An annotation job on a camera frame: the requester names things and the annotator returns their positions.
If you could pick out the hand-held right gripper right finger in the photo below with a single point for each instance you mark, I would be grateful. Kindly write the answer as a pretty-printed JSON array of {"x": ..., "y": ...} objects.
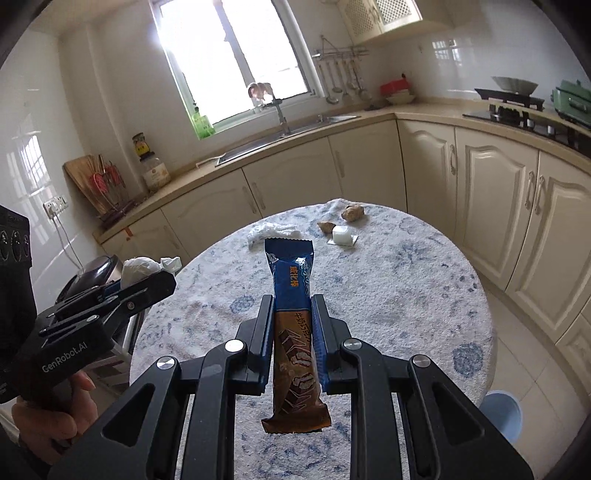
[{"x": 322, "y": 350}]

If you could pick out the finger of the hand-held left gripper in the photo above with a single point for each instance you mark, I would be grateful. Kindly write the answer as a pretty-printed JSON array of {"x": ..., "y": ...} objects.
[
  {"x": 147, "y": 297},
  {"x": 113, "y": 288}
]

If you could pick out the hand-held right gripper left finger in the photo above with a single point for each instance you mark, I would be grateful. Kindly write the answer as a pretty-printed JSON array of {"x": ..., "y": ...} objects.
[{"x": 267, "y": 350}]

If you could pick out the white plastic bag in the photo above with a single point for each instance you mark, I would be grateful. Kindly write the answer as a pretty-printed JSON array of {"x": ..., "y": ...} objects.
[{"x": 138, "y": 270}]

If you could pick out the blue brown snack wrapper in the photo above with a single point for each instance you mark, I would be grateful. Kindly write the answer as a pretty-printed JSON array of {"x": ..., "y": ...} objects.
[{"x": 291, "y": 277}]

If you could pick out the blue plastic bin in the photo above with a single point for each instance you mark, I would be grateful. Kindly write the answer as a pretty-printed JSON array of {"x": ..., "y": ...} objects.
[{"x": 503, "y": 415}]

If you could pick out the person's left hand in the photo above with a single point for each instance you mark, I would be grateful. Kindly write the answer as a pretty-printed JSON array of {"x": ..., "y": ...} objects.
[{"x": 60, "y": 420}]

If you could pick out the black cooking appliance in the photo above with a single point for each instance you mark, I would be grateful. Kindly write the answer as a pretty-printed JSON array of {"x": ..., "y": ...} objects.
[{"x": 94, "y": 274}]

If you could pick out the kitchen tool rack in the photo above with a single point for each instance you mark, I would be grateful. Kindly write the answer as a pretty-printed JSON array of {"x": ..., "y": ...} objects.
[{"x": 114, "y": 194}]

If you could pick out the white blue patterned tablecloth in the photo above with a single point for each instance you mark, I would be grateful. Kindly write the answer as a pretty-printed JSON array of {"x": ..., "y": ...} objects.
[{"x": 397, "y": 286}]

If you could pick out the wooden cutting board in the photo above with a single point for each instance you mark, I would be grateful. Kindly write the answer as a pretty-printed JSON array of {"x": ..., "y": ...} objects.
[{"x": 83, "y": 177}]

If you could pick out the crumpled white tissue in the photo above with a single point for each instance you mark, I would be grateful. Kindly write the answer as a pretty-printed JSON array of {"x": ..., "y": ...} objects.
[{"x": 270, "y": 234}]

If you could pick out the small white plastic cup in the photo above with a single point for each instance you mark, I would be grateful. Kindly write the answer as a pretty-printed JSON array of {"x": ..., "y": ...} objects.
[{"x": 341, "y": 235}]

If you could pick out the large glass jar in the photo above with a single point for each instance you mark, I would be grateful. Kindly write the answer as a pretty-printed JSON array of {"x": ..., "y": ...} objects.
[{"x": 156, "y": 174}]

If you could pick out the small ginger piece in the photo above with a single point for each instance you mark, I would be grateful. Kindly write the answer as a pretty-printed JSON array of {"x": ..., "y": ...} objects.
[{"x": 326, "y": 226}]

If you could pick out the large ginger piece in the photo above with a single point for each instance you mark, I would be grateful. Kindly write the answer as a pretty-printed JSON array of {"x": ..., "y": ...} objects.
[{"x": 353, "y": 213}]

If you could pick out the yellow label bottle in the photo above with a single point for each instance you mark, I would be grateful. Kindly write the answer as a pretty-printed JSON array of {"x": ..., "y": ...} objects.
[{"x": 141, "y": 146}]

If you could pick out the green bottle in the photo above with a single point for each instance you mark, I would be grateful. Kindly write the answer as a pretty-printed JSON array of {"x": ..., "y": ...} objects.
[{"x": 202, "y": 125}]

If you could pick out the steel kitchen sink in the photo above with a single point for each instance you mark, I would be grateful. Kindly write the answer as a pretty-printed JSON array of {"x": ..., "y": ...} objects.
[{"x": 277, "y": 141}]

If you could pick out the metal faucet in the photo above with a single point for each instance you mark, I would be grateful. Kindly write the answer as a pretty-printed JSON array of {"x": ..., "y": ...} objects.
[{"x": 280, "y": 117}]

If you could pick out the cream kitchen cabinet unit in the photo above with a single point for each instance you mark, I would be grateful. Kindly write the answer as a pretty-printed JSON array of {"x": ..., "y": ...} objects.
[{"x": 494, "y": 194}]

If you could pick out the pink rag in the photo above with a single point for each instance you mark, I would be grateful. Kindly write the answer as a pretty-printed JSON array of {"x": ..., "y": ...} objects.
[{"x": 259, "y": 91}]

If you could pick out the kitchen window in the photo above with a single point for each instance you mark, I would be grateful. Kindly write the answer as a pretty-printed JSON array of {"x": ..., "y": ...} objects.
[{"x": 231, "y": 55}]

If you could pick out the stacked white bowls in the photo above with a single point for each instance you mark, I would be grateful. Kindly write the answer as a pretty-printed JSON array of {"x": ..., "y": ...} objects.
[{"x": 400, "y": 98}]

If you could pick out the red lidded container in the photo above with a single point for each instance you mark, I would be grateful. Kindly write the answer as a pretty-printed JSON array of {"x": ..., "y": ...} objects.
[{"x": 396, "y": 86}]

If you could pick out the black gas stove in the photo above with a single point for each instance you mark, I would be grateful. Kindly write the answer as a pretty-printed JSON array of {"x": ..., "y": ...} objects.
[{"x": 521, "y": 115}]

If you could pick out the grey wok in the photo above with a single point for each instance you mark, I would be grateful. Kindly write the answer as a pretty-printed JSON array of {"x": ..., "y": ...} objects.
[{"x": 515, "y": 84}]

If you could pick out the green cooking appliance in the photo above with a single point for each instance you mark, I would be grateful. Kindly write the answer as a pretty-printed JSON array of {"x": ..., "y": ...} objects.
[{"x": 575, "y": 104}]

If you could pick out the white wall socket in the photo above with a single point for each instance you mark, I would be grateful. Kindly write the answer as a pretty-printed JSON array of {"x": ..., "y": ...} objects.
[{"x": 55, "y": 206}]

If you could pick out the wall utensil rack with ladles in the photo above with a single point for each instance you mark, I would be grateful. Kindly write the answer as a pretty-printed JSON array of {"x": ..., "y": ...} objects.
[{"x": 341, "y": 74}]

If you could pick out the cream wall cabinet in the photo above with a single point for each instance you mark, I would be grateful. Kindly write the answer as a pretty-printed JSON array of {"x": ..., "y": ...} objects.
[{"x": 383, "y": 18}]

